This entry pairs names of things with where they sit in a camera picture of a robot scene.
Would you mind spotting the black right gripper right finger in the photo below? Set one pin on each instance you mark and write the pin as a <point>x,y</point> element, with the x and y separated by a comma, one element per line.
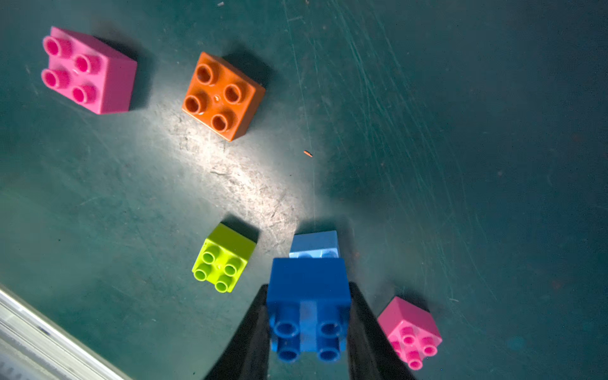
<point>370,355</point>

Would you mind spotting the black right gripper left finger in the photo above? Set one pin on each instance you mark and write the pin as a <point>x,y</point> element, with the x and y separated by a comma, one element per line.
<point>247,354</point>

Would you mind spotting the dark blue lego brick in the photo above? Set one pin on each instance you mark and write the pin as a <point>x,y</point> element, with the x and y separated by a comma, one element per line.
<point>309,303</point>

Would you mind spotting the small pink lego brick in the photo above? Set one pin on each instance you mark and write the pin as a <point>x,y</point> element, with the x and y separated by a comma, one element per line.
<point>411,332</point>

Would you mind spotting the lime green lego brick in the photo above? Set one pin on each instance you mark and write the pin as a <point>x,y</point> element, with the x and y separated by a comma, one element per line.
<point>223,258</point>

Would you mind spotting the light blue lego brick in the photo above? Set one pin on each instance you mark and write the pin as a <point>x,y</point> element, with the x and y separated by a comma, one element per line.
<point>315,245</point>

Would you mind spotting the orange lego brick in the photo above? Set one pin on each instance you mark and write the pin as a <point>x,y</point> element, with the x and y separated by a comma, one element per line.
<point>222,98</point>

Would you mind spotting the large magenta lego brick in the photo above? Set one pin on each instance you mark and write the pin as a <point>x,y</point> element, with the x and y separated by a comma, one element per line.
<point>89,72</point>

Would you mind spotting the front aluminium rail frame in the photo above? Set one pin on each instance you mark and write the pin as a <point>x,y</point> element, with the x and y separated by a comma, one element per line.
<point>34,347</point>

